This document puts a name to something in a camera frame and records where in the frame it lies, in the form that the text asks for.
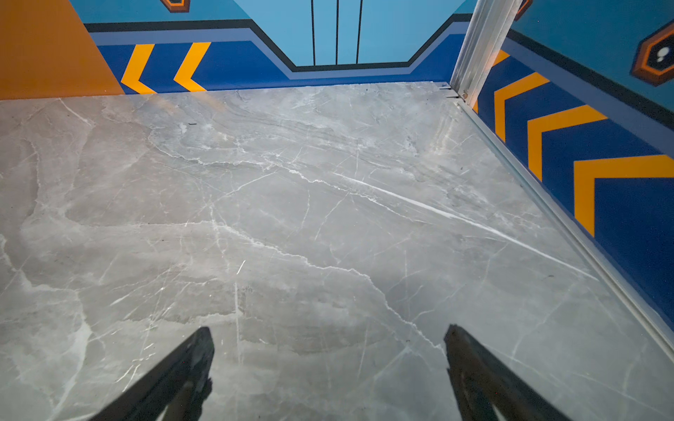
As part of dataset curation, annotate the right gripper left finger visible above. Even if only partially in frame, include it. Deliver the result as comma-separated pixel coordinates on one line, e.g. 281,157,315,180
92,326,215,420

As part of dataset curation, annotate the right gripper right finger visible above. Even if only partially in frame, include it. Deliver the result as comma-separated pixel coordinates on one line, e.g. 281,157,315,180
444,325,568,421

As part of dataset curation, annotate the aluminium corner post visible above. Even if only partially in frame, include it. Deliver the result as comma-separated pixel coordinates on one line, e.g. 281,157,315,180
449,0,522,108

